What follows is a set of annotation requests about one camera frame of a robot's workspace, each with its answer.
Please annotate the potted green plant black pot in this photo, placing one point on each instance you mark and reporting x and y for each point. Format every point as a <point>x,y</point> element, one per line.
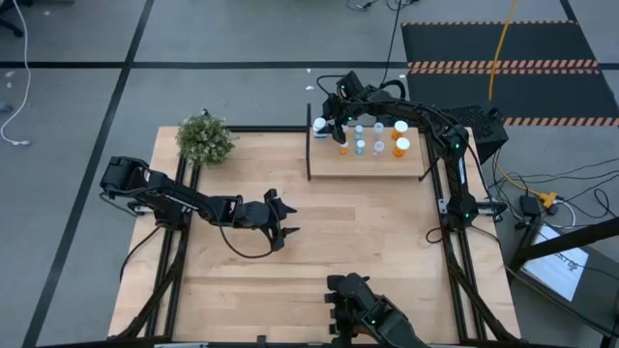
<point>205,140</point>

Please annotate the black office chair base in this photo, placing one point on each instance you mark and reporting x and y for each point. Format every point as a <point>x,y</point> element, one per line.
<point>9,28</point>

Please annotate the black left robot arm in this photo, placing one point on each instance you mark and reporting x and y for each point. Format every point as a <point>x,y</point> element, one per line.
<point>169,195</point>

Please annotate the white printed sheet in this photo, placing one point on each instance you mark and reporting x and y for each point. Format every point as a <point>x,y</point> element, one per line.
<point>556,268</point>

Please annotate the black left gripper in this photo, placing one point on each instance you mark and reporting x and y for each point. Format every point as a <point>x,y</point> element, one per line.
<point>256,215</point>

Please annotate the blue translucent pill bottle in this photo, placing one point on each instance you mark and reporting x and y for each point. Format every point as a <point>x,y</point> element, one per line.
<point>359,144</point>
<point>358,129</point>

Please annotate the black hazard-striped floor mat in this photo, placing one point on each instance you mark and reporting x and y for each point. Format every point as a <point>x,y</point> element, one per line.
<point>546,92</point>

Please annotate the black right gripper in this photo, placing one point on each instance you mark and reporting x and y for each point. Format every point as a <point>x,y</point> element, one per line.
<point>341,111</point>

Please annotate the black aluminium table frame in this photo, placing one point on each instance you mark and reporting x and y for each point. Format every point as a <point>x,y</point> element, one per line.
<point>266,129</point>

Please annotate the white melatonin bottle blue label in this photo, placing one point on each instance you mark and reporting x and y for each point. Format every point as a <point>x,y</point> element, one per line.
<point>319,124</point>

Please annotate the black metal stand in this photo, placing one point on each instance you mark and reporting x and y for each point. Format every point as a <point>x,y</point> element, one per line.
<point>570,240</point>

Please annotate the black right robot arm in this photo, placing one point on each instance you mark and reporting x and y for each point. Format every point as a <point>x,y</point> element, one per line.
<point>454,159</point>

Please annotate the black robot manipulator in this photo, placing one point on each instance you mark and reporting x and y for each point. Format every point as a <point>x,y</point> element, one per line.
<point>367,314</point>

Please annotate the wooden shelf black metal frame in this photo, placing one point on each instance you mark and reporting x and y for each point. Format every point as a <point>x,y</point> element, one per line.
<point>367,166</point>

